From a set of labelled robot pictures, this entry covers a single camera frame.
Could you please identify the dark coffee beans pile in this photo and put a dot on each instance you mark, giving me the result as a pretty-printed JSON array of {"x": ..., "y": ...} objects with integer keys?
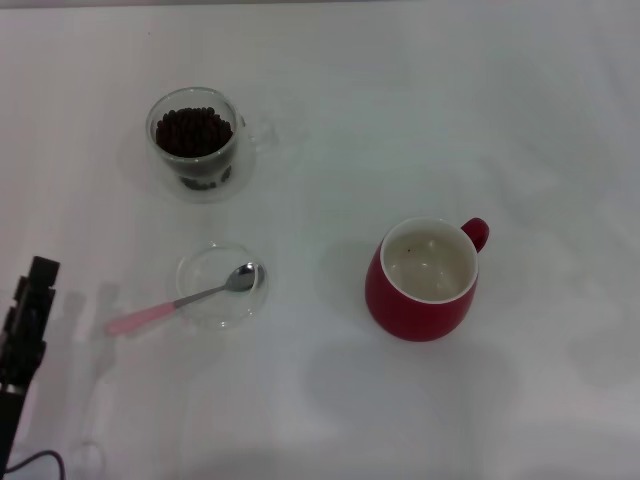
[{"x": 192, "y": 132}]

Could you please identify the small clear glass dish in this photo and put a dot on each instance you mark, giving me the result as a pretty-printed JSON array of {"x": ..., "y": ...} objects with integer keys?
[{"x": 210, "y": 312}]

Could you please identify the red ceramic mug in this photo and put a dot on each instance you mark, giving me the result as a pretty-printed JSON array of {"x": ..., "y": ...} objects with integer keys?
[{"x": 410, "y": 315}]

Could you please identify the clear double-wall glass cup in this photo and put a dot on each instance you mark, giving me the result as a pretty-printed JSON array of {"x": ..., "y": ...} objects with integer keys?
[{"x": 240, "y": 107}]

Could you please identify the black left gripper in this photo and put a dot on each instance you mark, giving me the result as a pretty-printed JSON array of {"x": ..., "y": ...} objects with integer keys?
[{"x": 9, "y": 420}]

